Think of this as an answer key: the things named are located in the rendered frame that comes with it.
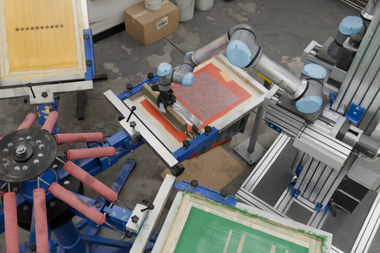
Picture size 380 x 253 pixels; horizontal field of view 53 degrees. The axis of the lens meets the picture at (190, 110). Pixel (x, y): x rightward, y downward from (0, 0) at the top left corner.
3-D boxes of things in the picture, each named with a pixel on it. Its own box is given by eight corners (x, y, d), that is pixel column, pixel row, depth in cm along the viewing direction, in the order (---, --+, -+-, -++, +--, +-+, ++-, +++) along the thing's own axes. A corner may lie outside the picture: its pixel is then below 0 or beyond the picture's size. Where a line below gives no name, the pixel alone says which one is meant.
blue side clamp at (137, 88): (158, 81, 258) (157, 73, 252) (162, 84, 255) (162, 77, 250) (120, 101, 245) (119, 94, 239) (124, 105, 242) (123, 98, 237)
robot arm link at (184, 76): (197, 65, 202) (177, 61, 204) (190, 79, 195) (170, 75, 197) (196, 76, 208) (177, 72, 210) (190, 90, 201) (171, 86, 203)
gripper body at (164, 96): (165, 109, 215) (165, 95, 206) (156, 101, 219) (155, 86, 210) (176, 103, 219) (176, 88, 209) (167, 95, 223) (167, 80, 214)
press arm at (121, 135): (132, 129, 224) (131, 123, 220) (138, 135, 221) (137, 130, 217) (106, 144, 216) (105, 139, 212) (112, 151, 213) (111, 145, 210)
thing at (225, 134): (237, 122, 276) (244, 92, 251) (246, 130, 272) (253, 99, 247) (189, 156, 256) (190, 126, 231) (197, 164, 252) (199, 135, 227)
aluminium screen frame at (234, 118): (212, 51, 277) (212, 47, 274) (272, 97, 248) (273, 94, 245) (120, 101, 243) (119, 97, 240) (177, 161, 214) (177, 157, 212)
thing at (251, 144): (250, 136, 346) (270, 56, 274) (268, 152, 336) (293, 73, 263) (232, 148, 337) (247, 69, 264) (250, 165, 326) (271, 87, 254)
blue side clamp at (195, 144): (212, 131, 230) (213, 125, 225) (218, 137, 228) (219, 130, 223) (173, 158, 217) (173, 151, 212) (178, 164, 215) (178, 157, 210)
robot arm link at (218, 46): (250, 10, 181) (180, 52, 213) (245, 24, 174) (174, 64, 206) (264, 27, 185) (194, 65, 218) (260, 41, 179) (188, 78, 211)
